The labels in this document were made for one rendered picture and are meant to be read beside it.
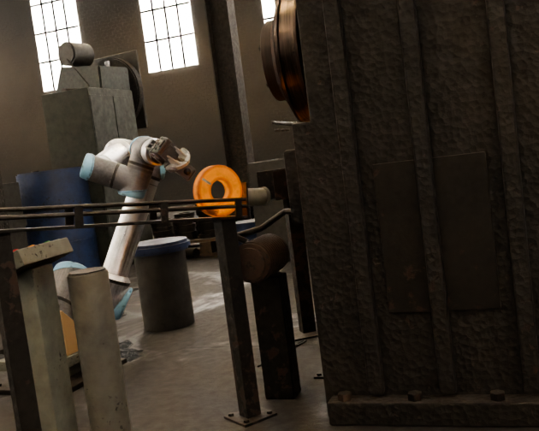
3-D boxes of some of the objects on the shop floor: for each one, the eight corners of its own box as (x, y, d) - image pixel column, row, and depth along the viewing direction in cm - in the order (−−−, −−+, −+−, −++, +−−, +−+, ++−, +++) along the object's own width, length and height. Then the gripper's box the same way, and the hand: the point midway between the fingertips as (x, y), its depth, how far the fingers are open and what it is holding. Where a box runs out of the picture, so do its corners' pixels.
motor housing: (308, 387, 241) (288, 231, 236) (288, 412, 220) (266, 241, 215) (272, 387, 245) (251, 233, 240) (249, 412, 224) (227, 245, 220)
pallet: (295, 235, 666) (289, 188, 663) (275, 250, 589) (268, 197, 585) (175, 247, 697) (169, 203, 693) (141, 262, 619) (134, 211, 616)
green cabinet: (68, 274, 599) (40, 95, 586) (113, 259, 664) (88, 97, 651) (117, 271, 582) (90, 85, 569) (158, 256, 648) (134, 90, 635)
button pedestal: (103, 426, 229) (74, 236, 223) (58, 459, 206) (25, 249, 201) (62, 426, 234) (32, 240, 229) (14, 458, 212) (-21, 253, 206)
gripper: (139, 153, 235) (164, 160, 217) (156, 132, 237) (182, 137, 219) (157, 169, 240) (183, 178, 222) (174, 149, 241) (201, 155, 223)
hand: (187, 162), depth 223 cm, fingers closed
